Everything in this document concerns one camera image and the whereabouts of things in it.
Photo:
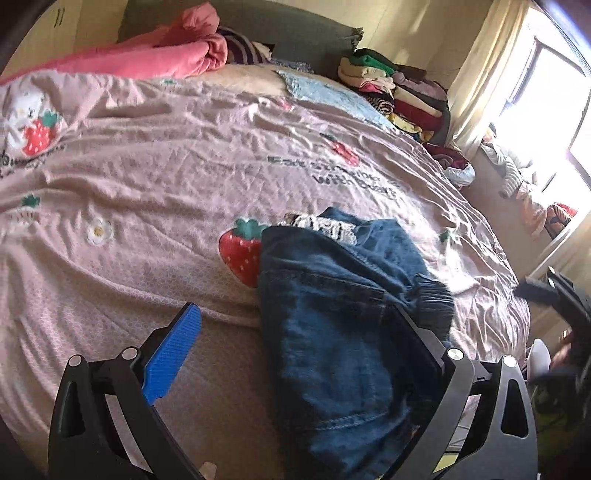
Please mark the stack of folded clothes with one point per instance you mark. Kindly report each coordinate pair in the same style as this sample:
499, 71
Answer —
415, 101

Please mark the window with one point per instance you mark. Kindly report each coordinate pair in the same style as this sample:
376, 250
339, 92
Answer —
558, 101

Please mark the clothes heap on windowsill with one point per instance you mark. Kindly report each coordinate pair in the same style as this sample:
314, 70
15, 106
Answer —
521, 184

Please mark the cream wardrobe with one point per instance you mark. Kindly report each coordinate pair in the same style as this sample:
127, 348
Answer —
69, 41

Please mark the blue denim pants lace trim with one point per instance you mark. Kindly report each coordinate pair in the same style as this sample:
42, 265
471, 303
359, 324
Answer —
332, 323

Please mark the cream curtain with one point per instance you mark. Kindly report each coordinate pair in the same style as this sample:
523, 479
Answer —
485, 92

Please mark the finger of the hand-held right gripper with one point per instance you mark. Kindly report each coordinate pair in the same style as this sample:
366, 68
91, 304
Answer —
535, 290

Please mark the white electric fan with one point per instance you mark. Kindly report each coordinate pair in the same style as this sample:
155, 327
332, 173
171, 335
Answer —
538, 357

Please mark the pink strawberry print bed sheet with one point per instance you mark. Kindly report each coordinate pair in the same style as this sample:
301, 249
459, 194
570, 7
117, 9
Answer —
138, 184

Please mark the grey green headboard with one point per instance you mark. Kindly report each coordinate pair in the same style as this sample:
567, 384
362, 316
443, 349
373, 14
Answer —
300, 27

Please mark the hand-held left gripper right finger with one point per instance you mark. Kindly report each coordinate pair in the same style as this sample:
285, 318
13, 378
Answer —
457, 383

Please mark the cream pillow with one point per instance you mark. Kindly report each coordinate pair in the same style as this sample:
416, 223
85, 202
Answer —
249, 78

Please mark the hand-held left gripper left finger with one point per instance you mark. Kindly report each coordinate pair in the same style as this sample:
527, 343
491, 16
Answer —
173, 350

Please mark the light blue cloth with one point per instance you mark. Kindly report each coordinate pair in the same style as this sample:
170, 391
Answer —
332, 94

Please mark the purple striped cloth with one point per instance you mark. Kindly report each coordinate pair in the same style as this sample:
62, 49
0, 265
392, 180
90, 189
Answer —
242, 46

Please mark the pink blanket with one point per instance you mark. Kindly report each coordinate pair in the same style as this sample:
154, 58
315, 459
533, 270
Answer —
138, 55

